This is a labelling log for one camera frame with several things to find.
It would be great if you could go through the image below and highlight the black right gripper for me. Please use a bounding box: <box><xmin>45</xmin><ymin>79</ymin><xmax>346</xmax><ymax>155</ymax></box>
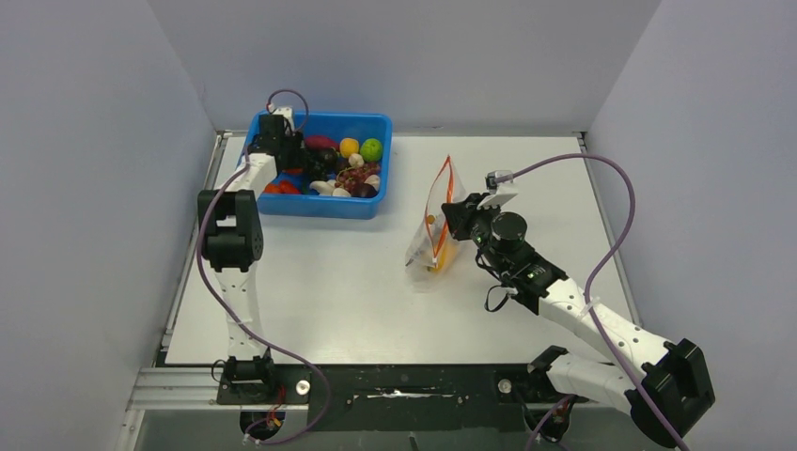
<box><xmin>445</xmin><ymin>193</ymin><xmax>510</xmax><ymax>276</ymax></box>

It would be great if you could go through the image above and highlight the yellow bumpy pepper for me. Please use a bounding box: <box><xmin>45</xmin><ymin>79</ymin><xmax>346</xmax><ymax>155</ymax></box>
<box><xmin>427</xmin><ymin>240</ymin><xmax>460</xmax><ymax>274</ymax></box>

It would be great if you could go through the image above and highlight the dark mangosteen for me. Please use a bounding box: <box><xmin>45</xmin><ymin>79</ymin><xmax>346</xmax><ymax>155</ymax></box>
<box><xmin>315</xmin><ymin>148</ymin><xmax>339</xmax><ymax>173</ymax></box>

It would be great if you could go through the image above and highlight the clear zip top bag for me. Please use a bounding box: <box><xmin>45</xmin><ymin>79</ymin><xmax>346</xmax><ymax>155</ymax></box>
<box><xmin>404</xmin><ymin>155</ymin><xmax>467</xmax><ymax>292</ymax></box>

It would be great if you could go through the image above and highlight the yellow lemon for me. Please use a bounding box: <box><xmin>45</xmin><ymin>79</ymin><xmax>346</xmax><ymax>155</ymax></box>
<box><xmin>338</xmin><ymin>137</ymin><xmax>360</xmax><ymax>160</ymax></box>

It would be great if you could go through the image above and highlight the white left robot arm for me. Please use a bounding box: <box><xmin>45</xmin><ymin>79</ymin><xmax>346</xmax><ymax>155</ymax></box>
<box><xmin>196</xmin><ymin>107</ymin><xmax>302</xmax><ymax>404</ymax></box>

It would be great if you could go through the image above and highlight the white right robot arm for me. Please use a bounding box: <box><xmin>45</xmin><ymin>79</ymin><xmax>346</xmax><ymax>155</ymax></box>
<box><xmin>442</xmin><ymin>194</ymin><xmax>716</xmax><ymax>448</ymax></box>

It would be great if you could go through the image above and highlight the purple sweet potato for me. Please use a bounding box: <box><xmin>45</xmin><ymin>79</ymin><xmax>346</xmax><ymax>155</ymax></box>
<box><xmin>304</xmin><ymin>135</ymin><xmax>339</xmax><ymax>151</ymax></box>

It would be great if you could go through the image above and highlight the red chili pepper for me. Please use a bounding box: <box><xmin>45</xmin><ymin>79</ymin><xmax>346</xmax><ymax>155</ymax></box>
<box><xmin>277</xmin><ymin>179</ymin><xmax>303</xmax><ymax>195</ymax></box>

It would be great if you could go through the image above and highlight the orange red bumpy pepper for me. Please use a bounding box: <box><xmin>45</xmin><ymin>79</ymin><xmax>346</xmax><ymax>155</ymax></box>
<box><xmin>263</xmin><ymin>183</ymin><xmax>283</xmax><ymax>194</ymax></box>

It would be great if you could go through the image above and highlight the white mushroom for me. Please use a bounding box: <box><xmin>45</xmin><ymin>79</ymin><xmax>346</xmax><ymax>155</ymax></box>
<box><xmin>309</xmin><ymin>180</ymin><xmax>352</xmax><ymax>197</ymax></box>

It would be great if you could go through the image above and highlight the blue plastic bin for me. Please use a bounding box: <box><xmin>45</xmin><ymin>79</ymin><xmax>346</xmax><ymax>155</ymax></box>
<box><xmin>258</xmin><ymin>111</ymin><xmax>392</xmax><ymax>220</ymax></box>

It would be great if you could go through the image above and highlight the red grape bunch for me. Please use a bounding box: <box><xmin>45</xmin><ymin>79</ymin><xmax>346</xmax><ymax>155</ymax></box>
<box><xmin>336</xmin><ymin>163</ymin><xmax>382</xmax><ymax>194</ymax></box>

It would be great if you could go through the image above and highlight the white garlic bulb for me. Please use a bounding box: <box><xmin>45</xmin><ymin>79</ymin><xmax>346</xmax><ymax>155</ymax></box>
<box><xmin>348</xmin><ymin>153</ymin><xmax>365</xmax><ymax>168</ymax></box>

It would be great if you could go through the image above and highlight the green custard apple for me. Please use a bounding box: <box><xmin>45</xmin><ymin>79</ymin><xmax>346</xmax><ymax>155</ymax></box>
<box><xmin>359</xmin><ymin>138</ymin><xmax>383</xmax><ymax>163</ymax></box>

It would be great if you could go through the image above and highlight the dark purple passion fruit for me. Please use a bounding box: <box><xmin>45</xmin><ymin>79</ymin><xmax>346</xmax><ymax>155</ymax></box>
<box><xmin>351</xmin><ymin>183</ymin><xmax>379</xmax><ymax>198</ymax></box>

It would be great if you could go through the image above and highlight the small white garlic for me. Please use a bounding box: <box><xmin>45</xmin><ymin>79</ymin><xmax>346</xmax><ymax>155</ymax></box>
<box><xmin>364</xmin><ymin>175</ymin><xmax>382</xmax><ymax>192</ymax></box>

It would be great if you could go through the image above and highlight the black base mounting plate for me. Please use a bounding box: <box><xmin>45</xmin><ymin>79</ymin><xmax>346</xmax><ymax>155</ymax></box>
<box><xmin>211</xmin><ymin>364</ymin><xmax>562</xmax><ymax>438</ymax></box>

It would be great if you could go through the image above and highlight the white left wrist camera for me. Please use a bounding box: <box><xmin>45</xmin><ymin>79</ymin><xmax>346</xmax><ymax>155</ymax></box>
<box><xmin>271</xmin><ymin>106</ymin><xmax>295</xmax><ymax>134</ymax></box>

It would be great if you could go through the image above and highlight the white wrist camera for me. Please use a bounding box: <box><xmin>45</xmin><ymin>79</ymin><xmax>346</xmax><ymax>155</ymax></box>
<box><xmin>271</xmin><ymin>106</ymin><xmax>295</xmax><ymax>134</ymax></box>
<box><xmin>477</xmin><ymin>170</ymin><xmax>518</xmax><ymax>210</ymax></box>

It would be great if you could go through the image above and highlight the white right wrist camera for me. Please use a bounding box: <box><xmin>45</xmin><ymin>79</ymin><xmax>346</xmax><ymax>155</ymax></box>
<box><xmin>477</xmin><ymin>170</ymin><xmax>518</xmax><ymax>210</ymax></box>

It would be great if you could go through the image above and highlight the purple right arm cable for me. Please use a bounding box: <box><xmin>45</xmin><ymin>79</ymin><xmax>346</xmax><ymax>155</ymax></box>
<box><xmin>488</xmin><ymin>152</ymin><xmax>689</xmax><ymax>451</ymax></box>

